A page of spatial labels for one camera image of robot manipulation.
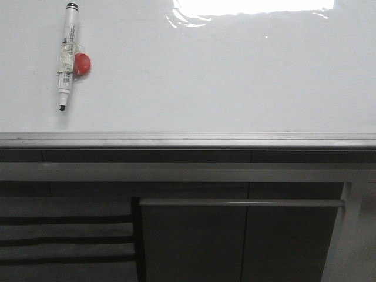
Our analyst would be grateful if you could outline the white whiteboard with metal frame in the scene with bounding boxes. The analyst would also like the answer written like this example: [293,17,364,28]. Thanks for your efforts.
[1,1,375,150]

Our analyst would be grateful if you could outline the white metal stand frame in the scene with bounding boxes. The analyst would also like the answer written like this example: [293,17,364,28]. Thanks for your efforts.
[1,162,375,281]

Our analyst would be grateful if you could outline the red round magnet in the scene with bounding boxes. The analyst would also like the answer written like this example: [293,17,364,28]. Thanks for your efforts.
[73,52,91,76]

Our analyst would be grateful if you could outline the white whiteboard marker pen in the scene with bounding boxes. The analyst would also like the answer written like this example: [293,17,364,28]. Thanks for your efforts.
[57,2,79,112]

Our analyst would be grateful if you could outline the grey fabric pouch black stripes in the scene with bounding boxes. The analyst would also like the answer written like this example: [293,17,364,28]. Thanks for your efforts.
[1,197,146,281]

